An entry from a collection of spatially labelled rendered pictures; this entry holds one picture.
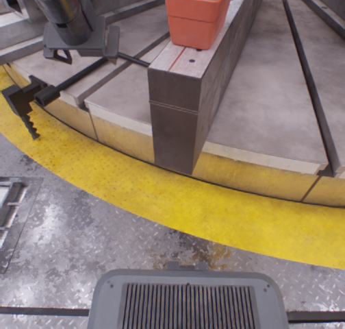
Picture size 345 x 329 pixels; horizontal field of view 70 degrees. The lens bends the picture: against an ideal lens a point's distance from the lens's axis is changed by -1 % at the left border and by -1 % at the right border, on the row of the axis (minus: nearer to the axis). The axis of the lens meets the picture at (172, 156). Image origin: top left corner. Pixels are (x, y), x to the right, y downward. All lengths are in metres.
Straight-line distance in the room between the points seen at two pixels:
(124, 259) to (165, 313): 0.38
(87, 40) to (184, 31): 0.29
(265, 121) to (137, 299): 0.81
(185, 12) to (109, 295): 0.75
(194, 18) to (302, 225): 0.94
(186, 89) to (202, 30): 0.15
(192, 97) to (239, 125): 0.47
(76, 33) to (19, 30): 1.27
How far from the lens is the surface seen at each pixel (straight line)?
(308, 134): 1.13
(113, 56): 0.50
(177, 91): 0.64
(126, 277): 0.78
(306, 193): 1.25
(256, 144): 1.01
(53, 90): 1.27
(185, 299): 0.76
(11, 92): 1.39
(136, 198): 1.18
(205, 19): 0.68
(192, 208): 1.15
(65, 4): 0.44
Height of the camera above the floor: 1.01
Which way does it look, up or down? 50 degrees down
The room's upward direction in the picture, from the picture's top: straight up
